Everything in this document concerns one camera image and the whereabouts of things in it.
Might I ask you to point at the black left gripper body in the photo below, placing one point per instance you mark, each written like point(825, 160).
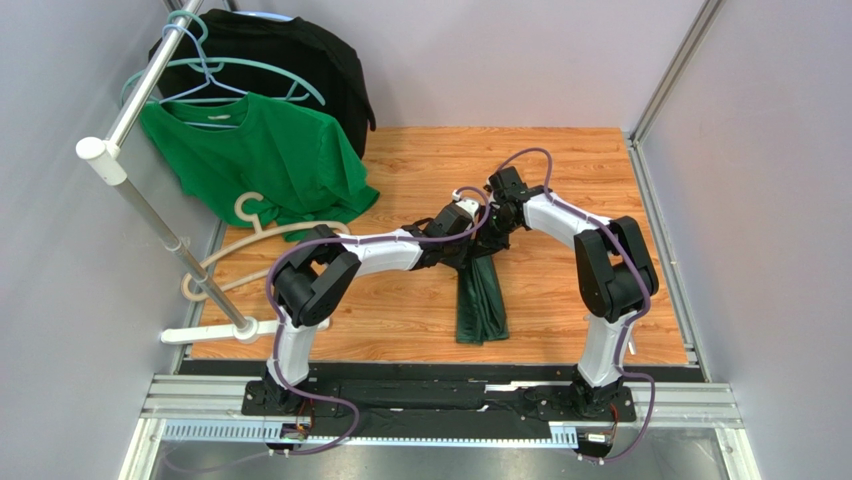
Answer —
point(455, 252)

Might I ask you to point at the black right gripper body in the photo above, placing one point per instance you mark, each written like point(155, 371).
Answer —
point(495, 233)

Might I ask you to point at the dark green cloth napkin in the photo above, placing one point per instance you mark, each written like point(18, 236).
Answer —
point(480, 310)

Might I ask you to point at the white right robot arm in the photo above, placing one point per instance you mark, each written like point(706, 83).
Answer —
point(615, 274)

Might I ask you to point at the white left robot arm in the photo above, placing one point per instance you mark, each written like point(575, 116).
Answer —
point(307, 283)

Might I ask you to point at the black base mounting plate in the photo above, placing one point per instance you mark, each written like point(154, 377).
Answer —
point(432, 399)

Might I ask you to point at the bright green t-shirt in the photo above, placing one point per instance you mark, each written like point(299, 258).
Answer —
point(299, 159)

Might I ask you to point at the black t-shirt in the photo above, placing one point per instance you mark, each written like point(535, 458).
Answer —
point(303, 48)

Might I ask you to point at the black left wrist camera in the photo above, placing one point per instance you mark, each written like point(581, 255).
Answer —
point(453, 219)

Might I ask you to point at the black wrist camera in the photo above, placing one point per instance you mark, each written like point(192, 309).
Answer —
point(506, 185)
point(453, 219)

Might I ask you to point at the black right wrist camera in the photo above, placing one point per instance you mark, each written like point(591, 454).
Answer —
point(506, 185)

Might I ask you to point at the light blue wire hanger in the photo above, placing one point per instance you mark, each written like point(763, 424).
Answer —
point(188, 76)

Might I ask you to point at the aluminium frame rail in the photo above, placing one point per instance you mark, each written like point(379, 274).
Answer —
point(517, 414)

